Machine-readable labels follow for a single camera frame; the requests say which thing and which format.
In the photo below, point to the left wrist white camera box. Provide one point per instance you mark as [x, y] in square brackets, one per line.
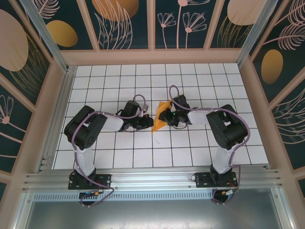
[146, 107]

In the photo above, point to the small yellow power connector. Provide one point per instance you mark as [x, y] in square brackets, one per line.
[224, 192]
[96, 192]

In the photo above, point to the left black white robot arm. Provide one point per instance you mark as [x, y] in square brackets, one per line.
[84, 159]

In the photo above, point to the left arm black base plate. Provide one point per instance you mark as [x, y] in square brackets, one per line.
[104, 181]

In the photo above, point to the aluminium side rail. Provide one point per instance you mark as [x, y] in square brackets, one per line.
[63, 102]

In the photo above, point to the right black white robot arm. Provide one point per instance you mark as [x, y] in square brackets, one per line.
[222, 159]

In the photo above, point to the aluminium corner post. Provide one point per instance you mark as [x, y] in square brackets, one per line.
[256, 35]
[50, 40]

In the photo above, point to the grey sheet metal tray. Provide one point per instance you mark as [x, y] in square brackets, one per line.
[152, 214]

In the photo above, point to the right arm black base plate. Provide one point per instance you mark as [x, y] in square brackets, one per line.
[202, 180]

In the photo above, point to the long aluminium mounting rail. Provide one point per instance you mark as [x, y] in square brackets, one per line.
[152, 177]

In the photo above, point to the orange cloth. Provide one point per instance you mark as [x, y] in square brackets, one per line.
[164, 105]

